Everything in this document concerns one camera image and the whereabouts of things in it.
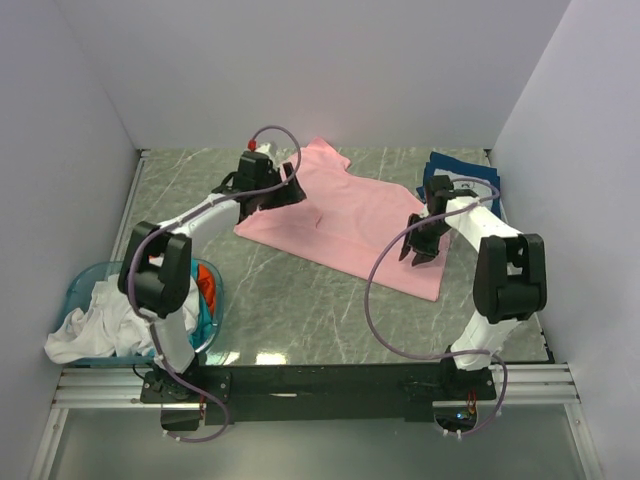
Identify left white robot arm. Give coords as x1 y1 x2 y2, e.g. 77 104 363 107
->
118 150 306 402

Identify white t shirt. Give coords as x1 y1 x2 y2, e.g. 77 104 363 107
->
44 274 199 373

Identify blue plastic laundry basket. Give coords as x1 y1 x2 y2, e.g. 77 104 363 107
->
58 259 225 368

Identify pink t shirt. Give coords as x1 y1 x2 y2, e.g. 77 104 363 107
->
234 137 423 279

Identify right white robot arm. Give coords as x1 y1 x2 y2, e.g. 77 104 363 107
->
399 175 547 399

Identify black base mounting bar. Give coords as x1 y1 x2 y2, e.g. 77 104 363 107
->
140 360 497 432

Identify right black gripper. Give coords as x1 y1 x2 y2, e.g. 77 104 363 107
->
399 214 451 267

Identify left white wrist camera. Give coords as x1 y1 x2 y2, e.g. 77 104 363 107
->
247 139 278 159

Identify teal t shirt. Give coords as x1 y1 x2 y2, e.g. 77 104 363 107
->
190 259 217 348

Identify orange t shirt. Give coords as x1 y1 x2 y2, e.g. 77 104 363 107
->
196 263 216 313

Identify folded blue printed t shirt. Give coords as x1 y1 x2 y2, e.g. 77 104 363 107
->
416 151 501 204

